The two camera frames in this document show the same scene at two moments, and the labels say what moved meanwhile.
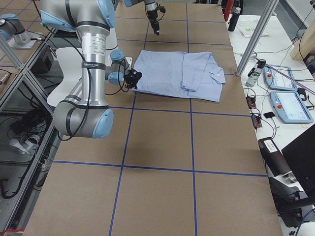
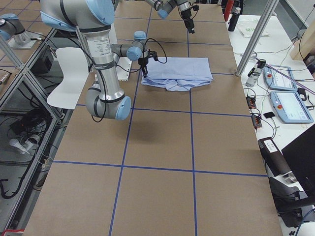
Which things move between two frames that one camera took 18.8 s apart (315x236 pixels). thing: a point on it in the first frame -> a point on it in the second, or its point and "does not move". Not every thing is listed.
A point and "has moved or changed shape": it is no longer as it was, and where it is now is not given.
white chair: [70, 61] does not move
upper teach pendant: [276, 80] does not move
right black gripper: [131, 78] -> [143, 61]
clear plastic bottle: [255, 73] does not move
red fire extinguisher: [229, 8] does not move
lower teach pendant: [290, 108] does not move
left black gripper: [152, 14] -> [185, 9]
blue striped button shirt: [190, 75] has moved or changed shape
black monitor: [301, 154] does not move
